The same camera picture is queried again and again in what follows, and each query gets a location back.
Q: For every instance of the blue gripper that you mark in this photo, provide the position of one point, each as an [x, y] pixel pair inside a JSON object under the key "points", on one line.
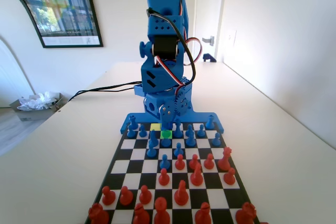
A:
{"points": [[153, 106]]}

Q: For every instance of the blue pawn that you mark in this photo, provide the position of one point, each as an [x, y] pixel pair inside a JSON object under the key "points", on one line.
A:
{"points": [[165, 163], [216, 141], [189, 127], [131, 133], [142, 132], [151, 152], [178, 151], [200, 132]]}

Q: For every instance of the blue rook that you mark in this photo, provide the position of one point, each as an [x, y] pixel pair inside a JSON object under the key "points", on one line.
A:
{"points": [[209, 123], [133, 124]]}

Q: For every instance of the red pawn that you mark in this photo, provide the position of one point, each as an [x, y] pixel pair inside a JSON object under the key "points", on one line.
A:
{"points": [[180, 165], [229, 178], [126, 197], [164, 179], [193, 159], [145, 196], [108, 197], [209, 163]]}

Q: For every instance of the black white chessboard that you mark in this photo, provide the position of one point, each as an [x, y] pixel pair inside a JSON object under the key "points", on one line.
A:
{"points": [[139, 167]]}

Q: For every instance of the red knight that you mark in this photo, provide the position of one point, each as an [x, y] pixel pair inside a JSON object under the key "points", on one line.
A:
{"points": [[181, 196], [197, 178]]}

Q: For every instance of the small blue printed part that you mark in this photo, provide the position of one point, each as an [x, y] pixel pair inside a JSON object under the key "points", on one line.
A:
{"points": [[208, 58]]}

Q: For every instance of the red king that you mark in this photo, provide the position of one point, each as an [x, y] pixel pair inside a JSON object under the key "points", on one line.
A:
{"points": [[161, 213]]}

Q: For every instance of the red bishop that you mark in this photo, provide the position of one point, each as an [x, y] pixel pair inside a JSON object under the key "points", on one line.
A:
{"points": [[141, 216], [203, 216]]}

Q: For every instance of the white door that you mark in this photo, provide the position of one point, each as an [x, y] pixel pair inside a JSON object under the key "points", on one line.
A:
{"points": [[207, 11]]}

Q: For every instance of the red rook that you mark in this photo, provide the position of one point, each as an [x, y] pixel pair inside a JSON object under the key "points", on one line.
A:
{"points": [[246, 213], [98, 214]]}

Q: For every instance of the clear plastic wrap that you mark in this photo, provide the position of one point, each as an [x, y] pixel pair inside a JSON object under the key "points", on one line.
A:
{"points": [[36, 102]]}

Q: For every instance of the cardboard box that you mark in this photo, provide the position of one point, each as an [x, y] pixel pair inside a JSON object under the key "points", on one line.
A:
{"points": [[34, 115]]}

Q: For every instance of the black framed poster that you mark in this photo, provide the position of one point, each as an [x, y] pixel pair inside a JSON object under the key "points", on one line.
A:
{"points": [[65, 6]]}

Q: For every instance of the white arched furniture panel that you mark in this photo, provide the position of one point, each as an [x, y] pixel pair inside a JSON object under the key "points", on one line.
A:
{"points": [[8, 77]]}

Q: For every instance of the blue base plate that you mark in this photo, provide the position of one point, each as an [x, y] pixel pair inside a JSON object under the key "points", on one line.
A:
{"points": [[195, 117]]}

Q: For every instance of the red base plate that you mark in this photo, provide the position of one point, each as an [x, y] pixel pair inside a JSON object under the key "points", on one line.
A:
{"points": [[263, 222]]}

